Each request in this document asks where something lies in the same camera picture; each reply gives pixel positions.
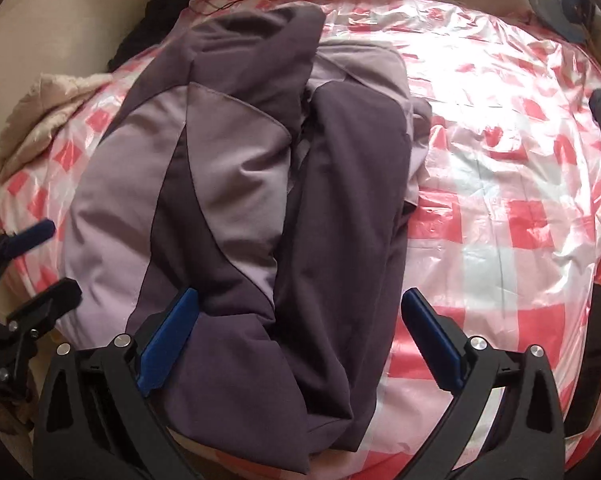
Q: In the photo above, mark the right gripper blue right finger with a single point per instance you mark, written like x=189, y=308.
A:
x=438, y=338

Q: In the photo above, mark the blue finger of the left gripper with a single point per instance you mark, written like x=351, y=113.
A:
x=30, y=237
x=40, y=314

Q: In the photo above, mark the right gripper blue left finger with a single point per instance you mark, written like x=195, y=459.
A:
x=162, y=337

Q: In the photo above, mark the lilac and purple jacket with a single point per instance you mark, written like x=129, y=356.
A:
x=272, y=170

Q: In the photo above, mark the beige quilted blanket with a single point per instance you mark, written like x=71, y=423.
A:
x=36, y=118

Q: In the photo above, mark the black clothing pile by wall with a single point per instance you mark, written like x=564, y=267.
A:
x=159, y=18

